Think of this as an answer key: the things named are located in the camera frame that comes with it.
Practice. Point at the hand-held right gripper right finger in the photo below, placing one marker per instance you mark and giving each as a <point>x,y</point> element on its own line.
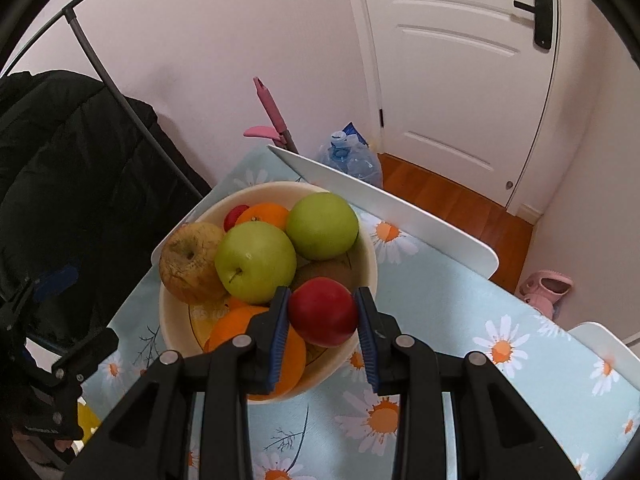
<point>367,345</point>

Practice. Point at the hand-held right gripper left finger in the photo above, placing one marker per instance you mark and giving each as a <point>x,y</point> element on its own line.
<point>279,340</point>

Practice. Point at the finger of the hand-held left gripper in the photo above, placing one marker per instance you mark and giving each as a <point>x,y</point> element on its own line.
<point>85,352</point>
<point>55,281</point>

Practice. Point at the cream bowl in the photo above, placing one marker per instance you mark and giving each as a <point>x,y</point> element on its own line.
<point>327,367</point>

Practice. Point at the large oval orange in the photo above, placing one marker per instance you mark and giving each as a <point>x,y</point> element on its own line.
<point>232,329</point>

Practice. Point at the red plum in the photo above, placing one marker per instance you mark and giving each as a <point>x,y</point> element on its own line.
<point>322,312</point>
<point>235,217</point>

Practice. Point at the small orange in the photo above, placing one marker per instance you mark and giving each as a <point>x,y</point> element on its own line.
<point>236,303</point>

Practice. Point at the green apple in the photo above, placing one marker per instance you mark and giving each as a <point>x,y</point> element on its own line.
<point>322,225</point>
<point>255,262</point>

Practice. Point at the large wrinkled yellow apple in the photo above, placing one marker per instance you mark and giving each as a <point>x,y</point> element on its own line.
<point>190,265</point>

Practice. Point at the round orange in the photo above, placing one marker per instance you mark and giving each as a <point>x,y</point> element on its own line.
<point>265,215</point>

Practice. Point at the person's left hand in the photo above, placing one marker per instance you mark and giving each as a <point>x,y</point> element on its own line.
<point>62,445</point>

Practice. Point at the yellow plastic object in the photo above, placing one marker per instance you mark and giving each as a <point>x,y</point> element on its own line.
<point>89,422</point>

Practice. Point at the brown kiwi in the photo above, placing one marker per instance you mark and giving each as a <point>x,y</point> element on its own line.
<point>325,269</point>

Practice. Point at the daisy print tablecloth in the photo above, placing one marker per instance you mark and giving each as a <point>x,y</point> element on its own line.
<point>450,320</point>

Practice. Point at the black jacket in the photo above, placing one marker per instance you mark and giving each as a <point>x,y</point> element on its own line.
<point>75,185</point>

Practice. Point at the white chair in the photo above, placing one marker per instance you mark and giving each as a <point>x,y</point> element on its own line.
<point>400,215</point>
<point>605,345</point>

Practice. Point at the pink slipper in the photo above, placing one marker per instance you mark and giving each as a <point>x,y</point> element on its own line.
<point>547,285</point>
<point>546,310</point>

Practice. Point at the clear water bottle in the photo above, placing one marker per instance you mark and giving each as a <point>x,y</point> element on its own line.
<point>357,162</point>

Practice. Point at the grey clothes rack pole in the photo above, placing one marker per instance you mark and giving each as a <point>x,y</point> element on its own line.
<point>107,80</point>

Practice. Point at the blue plastic bag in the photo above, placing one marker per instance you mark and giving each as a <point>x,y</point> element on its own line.
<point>356,132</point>

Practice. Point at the white panelled door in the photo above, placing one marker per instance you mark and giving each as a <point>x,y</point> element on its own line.
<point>450,85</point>

